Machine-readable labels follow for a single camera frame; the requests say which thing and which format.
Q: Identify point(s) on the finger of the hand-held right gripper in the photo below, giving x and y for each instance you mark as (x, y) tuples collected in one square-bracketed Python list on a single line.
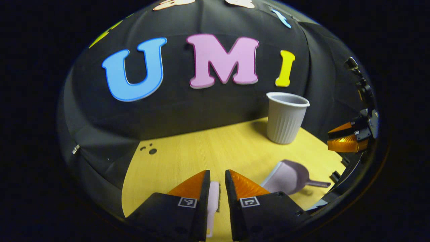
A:
[(342, 131), (349, 144)]

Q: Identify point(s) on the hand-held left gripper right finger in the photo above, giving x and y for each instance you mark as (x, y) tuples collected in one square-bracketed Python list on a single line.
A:
[(235, 215)]

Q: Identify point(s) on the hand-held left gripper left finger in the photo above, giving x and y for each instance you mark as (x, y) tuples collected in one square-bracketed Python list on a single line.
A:
[(201, 208)]

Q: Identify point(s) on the pale purple small broom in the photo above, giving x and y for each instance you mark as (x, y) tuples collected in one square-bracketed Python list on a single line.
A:
[(213, 198)]

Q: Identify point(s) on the white ribbed garbage bin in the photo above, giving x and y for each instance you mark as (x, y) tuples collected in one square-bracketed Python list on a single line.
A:
[(285, 121)]

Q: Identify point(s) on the pale purple dustpan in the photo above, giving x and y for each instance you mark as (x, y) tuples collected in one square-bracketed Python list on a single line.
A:
[(285, 176)]

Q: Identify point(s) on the yellow wooden desktop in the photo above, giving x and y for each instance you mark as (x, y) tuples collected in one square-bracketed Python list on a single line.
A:
[(201, 151)]

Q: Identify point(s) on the black backdrop cloth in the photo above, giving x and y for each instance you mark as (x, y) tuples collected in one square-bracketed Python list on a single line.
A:
[(184, 107)]

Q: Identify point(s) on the black desk edge bracket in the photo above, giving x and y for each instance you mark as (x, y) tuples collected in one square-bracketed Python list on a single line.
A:
[(335, 176)]

